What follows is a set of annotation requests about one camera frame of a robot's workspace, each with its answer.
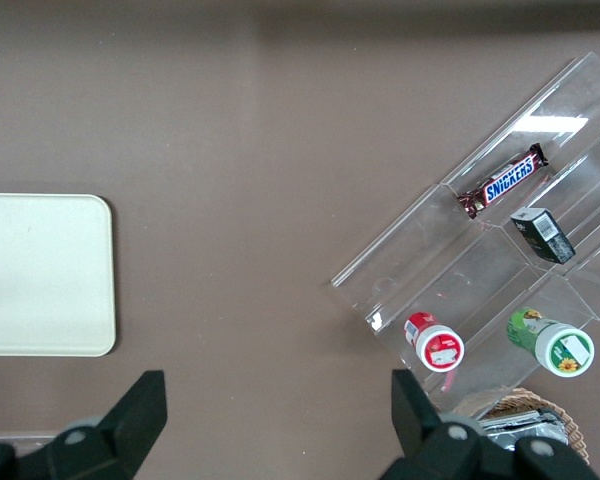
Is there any red white-capped bottle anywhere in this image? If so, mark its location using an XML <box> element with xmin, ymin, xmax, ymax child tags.
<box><xmin>403</xmin><ymin>310</ymin><xmax>466</xmax><ymax>373</ymax></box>

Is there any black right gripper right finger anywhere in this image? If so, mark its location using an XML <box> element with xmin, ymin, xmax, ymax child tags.
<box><xmin>379</xmin><ymin>369</ymin><xmax>600</xmax><ymax>480</ymax></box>

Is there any cream plastic tray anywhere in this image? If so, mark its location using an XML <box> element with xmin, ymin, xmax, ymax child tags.
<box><xmin>0</xmin><ymin>193</ymin><xmax>118</xmax><ymax>358</ymax></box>

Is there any clear acrylic display rack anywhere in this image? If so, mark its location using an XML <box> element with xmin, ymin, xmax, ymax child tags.
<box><xmin>330</xmin><ymin>51</ymin><xmax>600</xmax><ymax>407</ymax></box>

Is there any woven wicker basket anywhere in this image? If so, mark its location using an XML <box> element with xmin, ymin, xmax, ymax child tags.
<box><xmin>453</xmin><ymin>387</ymin><xmax>592</xmax><ymax>466</ymax></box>

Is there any silver foil packet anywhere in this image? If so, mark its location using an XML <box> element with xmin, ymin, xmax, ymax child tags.
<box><xmin>477</xmin><ymin>407</ymin><xmax>570</xmax><ymax>450</ymax></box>

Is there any Snickers chocolate bar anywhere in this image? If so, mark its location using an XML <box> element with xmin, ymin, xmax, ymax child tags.
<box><xmin>456</xmin><ymin>142</ymin><xmax>551</xmax><ymax>221</ymax></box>

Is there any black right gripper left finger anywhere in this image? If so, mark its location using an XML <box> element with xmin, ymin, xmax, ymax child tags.
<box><xmin>0</xmin><ymin>369</ymin><xmax>169</xmax><ymax>480</ymax></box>

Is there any green white-capped bottle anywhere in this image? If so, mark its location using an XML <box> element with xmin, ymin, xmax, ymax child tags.
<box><xmin>505</xmin><ymin>306</ymin><xmax>596</xmax><ymax>377</ymax></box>

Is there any black box with barcode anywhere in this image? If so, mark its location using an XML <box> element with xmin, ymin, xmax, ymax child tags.
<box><xmin>509</xmin><ymin>207</ymin><xmax>577</xmax><ymax>265</ymax></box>

